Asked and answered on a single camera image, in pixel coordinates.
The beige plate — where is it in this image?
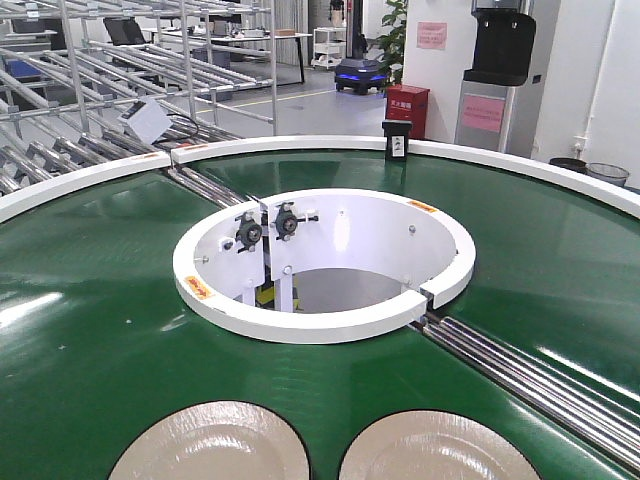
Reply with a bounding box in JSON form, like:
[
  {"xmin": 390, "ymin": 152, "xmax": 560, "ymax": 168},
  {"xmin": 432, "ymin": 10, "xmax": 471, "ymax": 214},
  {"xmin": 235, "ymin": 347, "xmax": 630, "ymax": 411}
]
[
  {"xmin": 109, "ymin": 400, "xmax": 312, "ymax": 479},
  {"xmin": 339, "ymin": 410, "xmax": 539, "ymax": 479}
]

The black sensor box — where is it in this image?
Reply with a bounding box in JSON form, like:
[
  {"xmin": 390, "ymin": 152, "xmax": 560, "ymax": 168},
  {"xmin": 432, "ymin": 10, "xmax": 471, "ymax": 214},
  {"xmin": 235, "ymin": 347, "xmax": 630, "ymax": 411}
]
[{"xmin": 382, "ymin": 119, "xmax": 412, "ymax": 162}]

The red fire extinguisher box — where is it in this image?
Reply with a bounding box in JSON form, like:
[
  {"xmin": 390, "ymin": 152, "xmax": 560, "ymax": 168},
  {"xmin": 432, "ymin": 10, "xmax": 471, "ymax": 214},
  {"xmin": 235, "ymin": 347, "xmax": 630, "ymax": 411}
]
[{"xmin": 385, "ymin": 84, "xmax": 430, "ymax": 140}]

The blue mobile robot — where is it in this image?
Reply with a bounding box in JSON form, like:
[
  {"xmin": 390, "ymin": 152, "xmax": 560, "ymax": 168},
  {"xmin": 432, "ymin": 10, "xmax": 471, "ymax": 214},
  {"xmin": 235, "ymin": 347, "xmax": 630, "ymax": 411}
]
[{"xmin": 334, "ymin": 1, "xmax": 385, "ymax": 95}]

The green potted plant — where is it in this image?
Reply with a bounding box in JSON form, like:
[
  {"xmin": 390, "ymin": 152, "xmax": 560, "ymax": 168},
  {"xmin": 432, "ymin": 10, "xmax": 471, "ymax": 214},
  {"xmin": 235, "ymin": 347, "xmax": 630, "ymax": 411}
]
[{"xmin": 377, "ymin": 0, "xmax": 408, "ymax": 87}]

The white control box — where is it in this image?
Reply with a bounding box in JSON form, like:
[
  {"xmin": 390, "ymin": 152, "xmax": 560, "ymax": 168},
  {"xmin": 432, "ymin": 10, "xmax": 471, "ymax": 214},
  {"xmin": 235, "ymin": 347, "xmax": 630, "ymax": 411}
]
[{"xmin": 117, "ymin": 97, "xmax": 172, "ymax": 144}]

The black water dispenser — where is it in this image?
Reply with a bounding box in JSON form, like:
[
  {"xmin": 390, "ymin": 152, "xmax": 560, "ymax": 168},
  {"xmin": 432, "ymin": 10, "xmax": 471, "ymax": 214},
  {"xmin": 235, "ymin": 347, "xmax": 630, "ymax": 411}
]
[{"xmin": 455, "ymin": 1, "xmax": 536, "ymax": 152}]

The metal roller rack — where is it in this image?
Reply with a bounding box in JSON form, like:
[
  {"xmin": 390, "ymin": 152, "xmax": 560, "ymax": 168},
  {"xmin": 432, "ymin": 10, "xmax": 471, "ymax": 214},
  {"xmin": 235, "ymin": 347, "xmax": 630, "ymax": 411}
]
[{"xmin": 1, "ymin": 1, "xmax": 275, "ymax": 195}]

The white outer conveyor rim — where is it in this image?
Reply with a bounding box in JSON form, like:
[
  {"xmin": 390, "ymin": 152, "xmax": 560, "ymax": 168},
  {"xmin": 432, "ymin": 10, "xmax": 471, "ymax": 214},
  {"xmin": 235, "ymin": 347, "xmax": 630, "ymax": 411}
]
[{"xmin": 1, "ymin": 135, "xmax": 639, "ymax": 222}]

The steel conveyor rollers right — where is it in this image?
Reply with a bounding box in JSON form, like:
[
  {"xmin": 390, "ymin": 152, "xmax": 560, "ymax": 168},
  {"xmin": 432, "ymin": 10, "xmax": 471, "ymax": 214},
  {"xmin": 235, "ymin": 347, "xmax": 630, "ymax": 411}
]
[{"xmin": 410, "ymin": 312, "xmax": 639, "ymax": 476}]

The white inner conveyor ring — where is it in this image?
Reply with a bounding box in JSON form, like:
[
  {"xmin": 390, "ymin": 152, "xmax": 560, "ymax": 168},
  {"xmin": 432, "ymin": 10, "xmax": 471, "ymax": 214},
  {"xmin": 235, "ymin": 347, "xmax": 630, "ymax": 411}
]
[{"xmin": 172, "ymin": 187, "xmax": 477, "ymax": 346}]

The wire mesh waste bin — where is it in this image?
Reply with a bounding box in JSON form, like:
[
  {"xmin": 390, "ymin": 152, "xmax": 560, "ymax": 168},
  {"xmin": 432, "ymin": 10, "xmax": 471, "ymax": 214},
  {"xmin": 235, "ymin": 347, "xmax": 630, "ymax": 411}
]
[{"xmin": 586, "ymin": 162, "xmax": 630, "ymax": 187}]

